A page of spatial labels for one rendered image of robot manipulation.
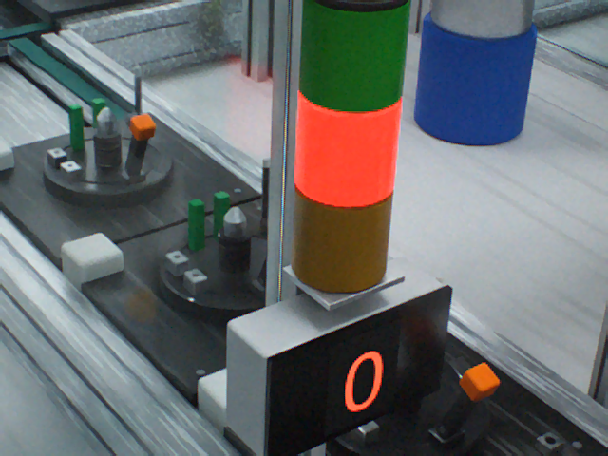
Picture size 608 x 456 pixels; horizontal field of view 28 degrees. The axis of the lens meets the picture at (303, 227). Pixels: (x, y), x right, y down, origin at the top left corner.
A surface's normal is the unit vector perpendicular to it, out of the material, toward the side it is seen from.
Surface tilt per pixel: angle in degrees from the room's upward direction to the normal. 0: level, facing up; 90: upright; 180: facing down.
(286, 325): 0
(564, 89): 0
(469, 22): 90
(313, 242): 90
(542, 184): 0
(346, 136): 90
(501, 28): 90
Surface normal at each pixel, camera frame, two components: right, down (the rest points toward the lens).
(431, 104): -0.76, 0.30
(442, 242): 0.04, -0.86
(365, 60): 0.15, 0.51
